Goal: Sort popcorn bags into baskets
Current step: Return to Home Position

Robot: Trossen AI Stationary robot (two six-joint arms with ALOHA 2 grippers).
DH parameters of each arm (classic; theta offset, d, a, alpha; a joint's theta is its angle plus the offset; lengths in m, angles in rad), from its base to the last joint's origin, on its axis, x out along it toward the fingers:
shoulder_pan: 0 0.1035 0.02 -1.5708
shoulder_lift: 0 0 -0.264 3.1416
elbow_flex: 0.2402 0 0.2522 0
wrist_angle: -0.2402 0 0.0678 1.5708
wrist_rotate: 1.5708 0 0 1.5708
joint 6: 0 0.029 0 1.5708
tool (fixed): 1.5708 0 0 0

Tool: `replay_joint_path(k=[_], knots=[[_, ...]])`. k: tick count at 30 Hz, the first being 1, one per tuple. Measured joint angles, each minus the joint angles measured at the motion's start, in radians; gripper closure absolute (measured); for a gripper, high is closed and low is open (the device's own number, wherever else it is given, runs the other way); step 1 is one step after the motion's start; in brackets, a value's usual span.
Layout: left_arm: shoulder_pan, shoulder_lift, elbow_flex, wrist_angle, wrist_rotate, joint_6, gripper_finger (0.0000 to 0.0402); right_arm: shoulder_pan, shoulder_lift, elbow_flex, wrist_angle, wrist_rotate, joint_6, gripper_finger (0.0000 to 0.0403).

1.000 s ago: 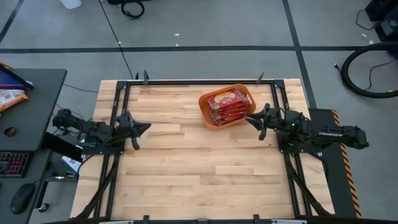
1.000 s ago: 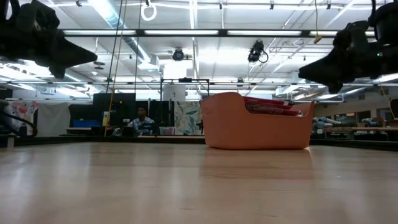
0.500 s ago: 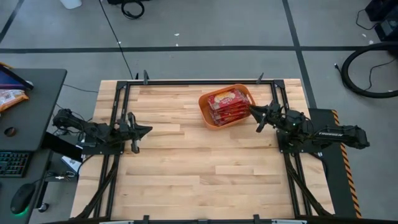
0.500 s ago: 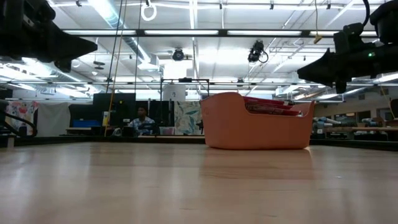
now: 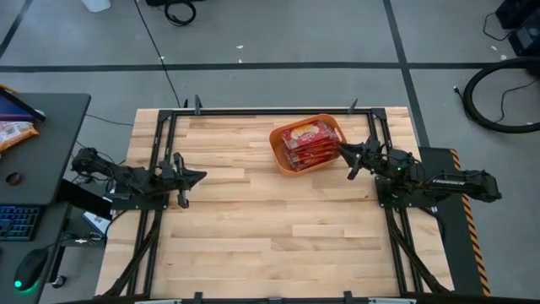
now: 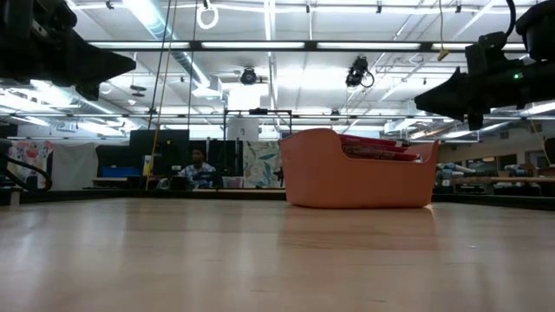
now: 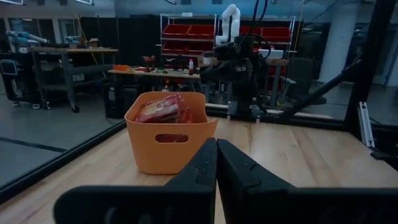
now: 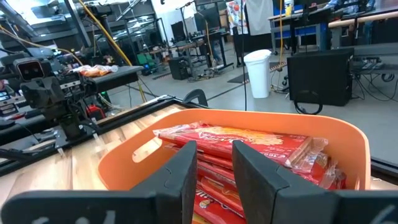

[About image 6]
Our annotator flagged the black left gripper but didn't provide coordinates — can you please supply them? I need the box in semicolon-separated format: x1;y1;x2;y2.
0;25;137;101

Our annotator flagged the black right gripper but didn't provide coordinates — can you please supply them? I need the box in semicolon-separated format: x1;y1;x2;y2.
414;59;555;131

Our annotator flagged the yellow hanging hook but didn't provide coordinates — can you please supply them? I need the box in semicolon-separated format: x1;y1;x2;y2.
436;0;451;62

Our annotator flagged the grey cloth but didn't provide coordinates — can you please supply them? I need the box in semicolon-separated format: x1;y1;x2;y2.
50;142;99;191

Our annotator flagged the blue box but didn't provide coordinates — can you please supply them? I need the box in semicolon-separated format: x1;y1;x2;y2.
101;166;140;179

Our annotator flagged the wooden background table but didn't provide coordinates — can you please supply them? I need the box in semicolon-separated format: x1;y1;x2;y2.
435;172;555;196

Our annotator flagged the floral cloth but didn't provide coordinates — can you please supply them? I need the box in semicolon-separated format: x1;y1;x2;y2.
6;139;56;190

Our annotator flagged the orange plastic basket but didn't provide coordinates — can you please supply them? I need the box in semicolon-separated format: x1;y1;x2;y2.
279;127;440;210

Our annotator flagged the person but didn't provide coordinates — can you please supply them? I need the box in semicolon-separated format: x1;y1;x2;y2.
178;147;218;190

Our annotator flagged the round black ceiling fixture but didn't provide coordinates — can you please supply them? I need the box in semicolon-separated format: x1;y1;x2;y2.
239;67;258;87

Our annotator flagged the leaf-patterned panel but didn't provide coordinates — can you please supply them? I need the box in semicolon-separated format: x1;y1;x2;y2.
242;140;282;189

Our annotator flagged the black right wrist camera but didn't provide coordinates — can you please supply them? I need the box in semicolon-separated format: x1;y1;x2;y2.
464;30;509;73

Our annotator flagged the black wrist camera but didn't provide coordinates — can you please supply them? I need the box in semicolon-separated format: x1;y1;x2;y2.
36;0;79;34
464;30;509;73

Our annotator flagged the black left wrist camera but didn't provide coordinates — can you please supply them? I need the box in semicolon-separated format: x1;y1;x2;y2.
36;0;79;34

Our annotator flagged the black hanging camera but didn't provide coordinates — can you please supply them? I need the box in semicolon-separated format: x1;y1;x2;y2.
345;55;375;89

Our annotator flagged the black overhead frame beam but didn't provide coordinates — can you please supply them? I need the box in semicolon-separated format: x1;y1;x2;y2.
86;40;528;52

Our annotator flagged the white hanging ring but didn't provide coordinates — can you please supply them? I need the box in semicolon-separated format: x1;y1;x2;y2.
195;0;220;30

